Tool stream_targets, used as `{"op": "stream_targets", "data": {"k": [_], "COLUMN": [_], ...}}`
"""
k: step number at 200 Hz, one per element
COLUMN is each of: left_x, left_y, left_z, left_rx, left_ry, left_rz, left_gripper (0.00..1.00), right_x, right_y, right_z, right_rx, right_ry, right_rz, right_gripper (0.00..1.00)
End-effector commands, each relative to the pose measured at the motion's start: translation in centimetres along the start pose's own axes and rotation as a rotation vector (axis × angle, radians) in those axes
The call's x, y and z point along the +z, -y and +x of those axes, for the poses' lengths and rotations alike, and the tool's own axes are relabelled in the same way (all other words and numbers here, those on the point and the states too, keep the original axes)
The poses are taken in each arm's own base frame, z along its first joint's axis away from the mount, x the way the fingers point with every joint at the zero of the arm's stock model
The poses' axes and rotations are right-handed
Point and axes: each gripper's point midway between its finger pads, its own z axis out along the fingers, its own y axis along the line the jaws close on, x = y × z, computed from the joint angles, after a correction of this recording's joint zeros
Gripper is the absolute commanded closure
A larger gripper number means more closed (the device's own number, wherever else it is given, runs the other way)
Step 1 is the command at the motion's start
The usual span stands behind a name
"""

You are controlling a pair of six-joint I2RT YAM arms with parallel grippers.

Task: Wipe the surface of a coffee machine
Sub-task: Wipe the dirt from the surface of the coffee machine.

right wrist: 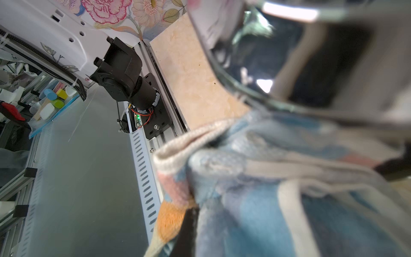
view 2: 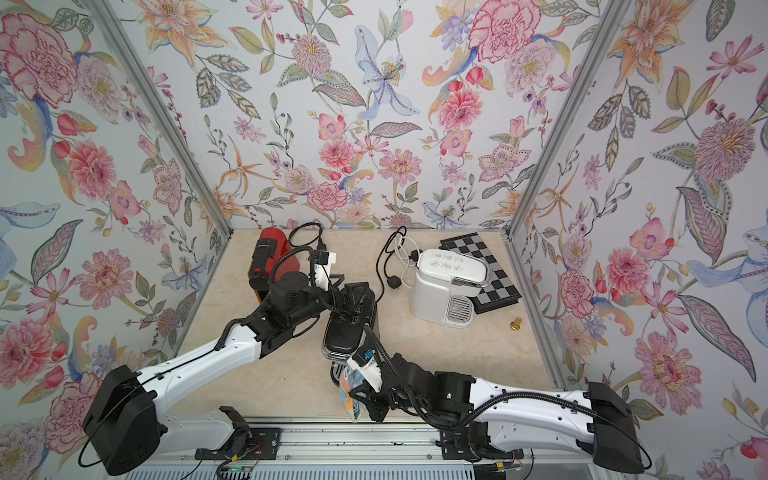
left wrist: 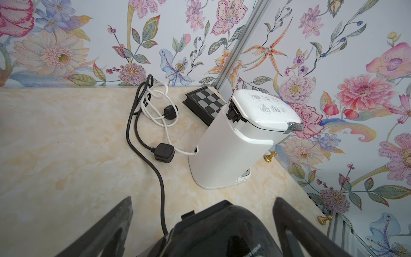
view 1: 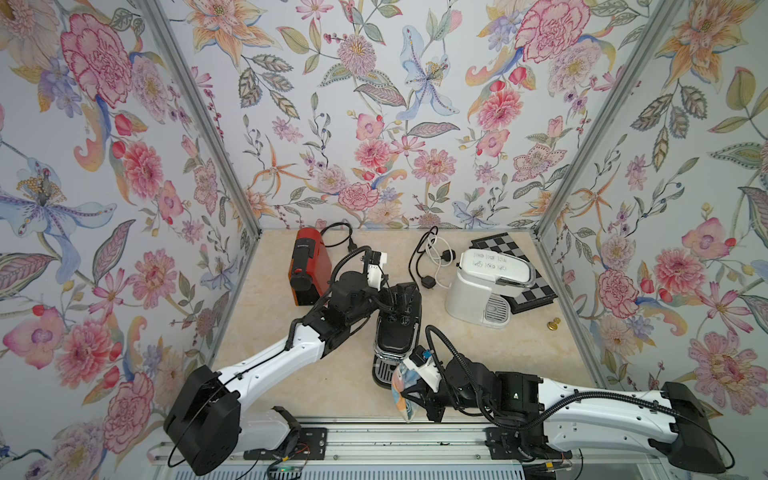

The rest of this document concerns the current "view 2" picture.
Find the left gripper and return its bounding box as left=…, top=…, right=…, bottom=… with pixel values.
left=288, top=278, right=369, bottom=329

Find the black coffee machine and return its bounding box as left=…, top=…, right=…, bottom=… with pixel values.
left=322, top=294, right=378, bottom=363

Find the blue striped cloth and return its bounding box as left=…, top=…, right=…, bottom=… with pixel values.
left=339, top=366, right=366, bottom=422

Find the white coffee machine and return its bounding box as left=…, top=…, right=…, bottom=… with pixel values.
left=409, top=249, right=491, bottom=329

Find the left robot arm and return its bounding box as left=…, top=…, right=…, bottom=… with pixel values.
left=82, top=248, right=375, bottom=476

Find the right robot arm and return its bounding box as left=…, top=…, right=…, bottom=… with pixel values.
left=346, top=351, right=653, bottom=474

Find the black white chessboard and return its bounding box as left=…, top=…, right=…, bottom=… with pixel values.
left=439, top=232, right=522, bottom=314

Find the black power cable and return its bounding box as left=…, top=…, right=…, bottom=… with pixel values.
left=374, top=226, right=409, bottom=290

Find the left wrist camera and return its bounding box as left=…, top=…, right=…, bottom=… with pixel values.
left=309, top=250, right=337, bottom=291

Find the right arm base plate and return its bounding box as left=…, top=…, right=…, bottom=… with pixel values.
left=435, top=429, right=525, bottom=463

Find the red machine black cable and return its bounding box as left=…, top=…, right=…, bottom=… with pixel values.
left=288, top=221, right=329, bottom=256

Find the white power cable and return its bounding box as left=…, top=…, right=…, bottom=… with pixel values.
left=395, top=235, right=424, bottom=271

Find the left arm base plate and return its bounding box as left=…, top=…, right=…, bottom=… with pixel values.
left=194, top=427, right=282, bottom=461

